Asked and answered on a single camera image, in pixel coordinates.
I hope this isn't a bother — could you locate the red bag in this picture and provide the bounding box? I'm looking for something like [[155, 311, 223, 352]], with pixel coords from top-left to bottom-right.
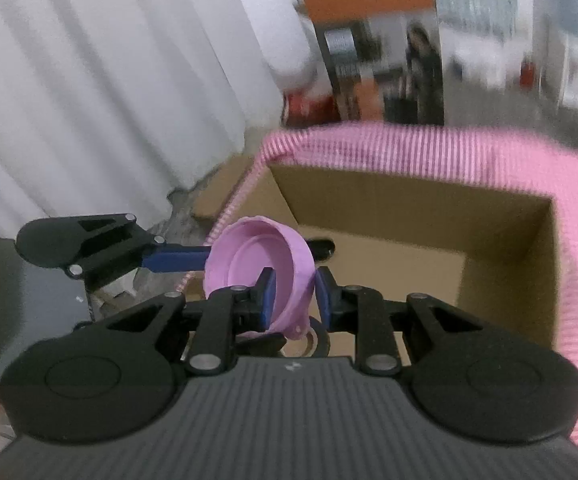
[[281, 91, 342, 128]]

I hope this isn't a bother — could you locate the purple plastic lid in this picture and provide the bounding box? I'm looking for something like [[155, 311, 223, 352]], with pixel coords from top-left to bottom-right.
[[203, 216, 317, 341]]

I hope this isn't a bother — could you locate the white plastic bag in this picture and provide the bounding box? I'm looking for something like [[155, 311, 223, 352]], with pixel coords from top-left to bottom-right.
[[271, 35, 320, 96]]

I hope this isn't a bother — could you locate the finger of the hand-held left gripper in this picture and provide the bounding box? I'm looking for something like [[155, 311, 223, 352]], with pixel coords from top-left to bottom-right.
[[69, 212, 215, 291]]

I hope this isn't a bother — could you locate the white water dispenser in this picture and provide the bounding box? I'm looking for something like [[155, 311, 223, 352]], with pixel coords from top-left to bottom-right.
[[534, 10, 578, 111]]

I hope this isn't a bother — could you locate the brown cardboard box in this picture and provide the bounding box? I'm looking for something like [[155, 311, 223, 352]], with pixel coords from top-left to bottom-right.
[[264, 162, 562, 361]]

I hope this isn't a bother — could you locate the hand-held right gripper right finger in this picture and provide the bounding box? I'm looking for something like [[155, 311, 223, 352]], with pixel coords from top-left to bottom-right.
[[315, 266, 500, 376]]

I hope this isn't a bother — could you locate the black tape roll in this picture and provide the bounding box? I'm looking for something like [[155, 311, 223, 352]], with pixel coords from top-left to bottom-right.
[[281, 316, 331, 358]]

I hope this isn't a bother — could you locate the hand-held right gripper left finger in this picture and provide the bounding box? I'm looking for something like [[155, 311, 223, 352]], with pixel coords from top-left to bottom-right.
[[71, 266, 277, 377]]

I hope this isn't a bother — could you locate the white curtain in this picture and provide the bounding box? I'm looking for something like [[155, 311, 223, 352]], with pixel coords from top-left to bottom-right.
[[0, 0, 315, 241]]

